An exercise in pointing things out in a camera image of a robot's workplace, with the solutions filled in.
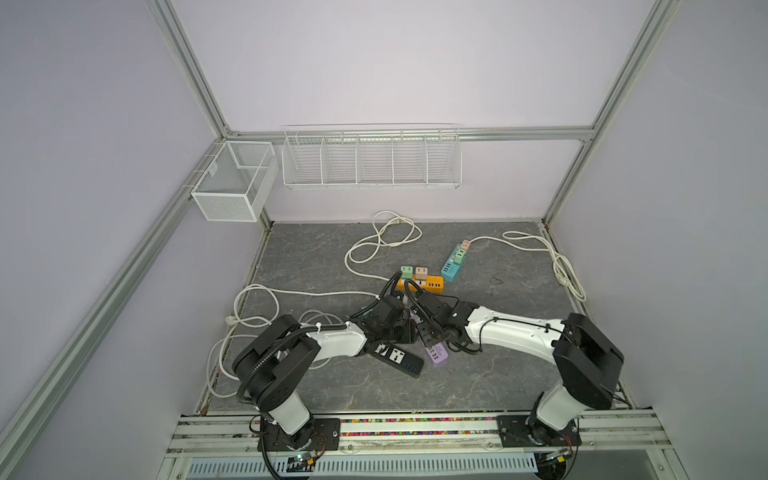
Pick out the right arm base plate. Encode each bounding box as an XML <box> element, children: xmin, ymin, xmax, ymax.
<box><xmin>496</xmin><ymin>414</ymin><xmax>582</xmax><ymax>448</ymax></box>

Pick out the white cable of orange strip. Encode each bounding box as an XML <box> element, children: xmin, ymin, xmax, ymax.
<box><xmin>344</xmin><ymin>209</ymin><xmax>424</xmax><ymax>284</ymax></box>

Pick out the purple power strip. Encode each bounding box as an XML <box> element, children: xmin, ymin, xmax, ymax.
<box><xmin>421</xmin><ymin>341</ymin><xmax>449</xmax><ymax>366</ymax></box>

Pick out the white wire rack basket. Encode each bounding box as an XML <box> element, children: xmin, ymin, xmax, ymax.
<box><xmin>281</xmin><ymin>123</ymin><xmax>463</xmax><ymax>189</ymax></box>

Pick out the orange power strip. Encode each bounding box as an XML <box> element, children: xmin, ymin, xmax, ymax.
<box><xmin>396</xmin><ymin>275</ymin><xmax>445</xmax><ymax>294</ymax></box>

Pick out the white cable of teal strip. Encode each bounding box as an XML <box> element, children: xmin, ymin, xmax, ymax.
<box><xmin>469</xmin><ymin>230</ymin><xmax>587</xmax><ymax>302</ymax></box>

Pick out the white mesh box basket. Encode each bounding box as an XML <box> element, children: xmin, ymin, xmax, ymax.
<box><xmin>192</xmin><ymin>141</ymin><xmax>279</xmax><ymax>223</ymax></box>

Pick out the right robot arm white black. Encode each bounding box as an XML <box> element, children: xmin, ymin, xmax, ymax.
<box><xmin>406</xmin><ymin>287</ymin><xmax>624</xmax><ymax>443</ymax></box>

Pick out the teal power strip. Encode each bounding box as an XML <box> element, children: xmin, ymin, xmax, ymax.
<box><xmin>441</xmin><ymin>252</ymin><xmax>463</xmax><ymax>282</ymax></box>

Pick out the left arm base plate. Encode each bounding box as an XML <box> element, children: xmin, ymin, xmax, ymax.
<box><xmin>259</xmin><ymin>417</ymin><xmax>341</xmax><ymax>452</ymax></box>

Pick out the aluminium front rail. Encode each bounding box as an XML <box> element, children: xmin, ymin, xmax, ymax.
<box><xmin>158</xmin><ymin>409</ymin><xmax>687</xmax><ymax>479</ymax></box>

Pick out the black power strip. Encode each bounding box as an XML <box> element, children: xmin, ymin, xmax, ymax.
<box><xmin>365</xmin><ymin>341</ymin><xmax>424</xmax><ymax>378</ymax></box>

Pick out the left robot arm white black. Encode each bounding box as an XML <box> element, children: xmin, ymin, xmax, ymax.
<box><xmin>232</xmin><ymin>294</ymin><xmax>424</xmax><ymax>442</ymax></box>

